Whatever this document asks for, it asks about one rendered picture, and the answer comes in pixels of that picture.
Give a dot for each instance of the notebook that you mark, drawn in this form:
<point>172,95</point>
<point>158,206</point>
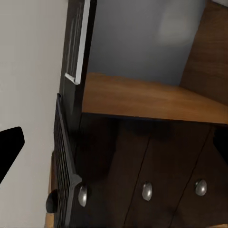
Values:
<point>77,42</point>

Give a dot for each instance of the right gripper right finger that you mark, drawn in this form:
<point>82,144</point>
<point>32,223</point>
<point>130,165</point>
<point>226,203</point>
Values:
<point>220,141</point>

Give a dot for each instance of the desk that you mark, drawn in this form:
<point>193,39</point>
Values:
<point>72,94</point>

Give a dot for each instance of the keyboard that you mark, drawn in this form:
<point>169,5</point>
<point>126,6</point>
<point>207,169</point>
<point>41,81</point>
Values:
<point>67,177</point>

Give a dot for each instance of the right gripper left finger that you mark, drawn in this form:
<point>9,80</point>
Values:
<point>11,143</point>

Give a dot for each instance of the mouse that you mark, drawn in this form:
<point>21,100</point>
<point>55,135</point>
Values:
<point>51,203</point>

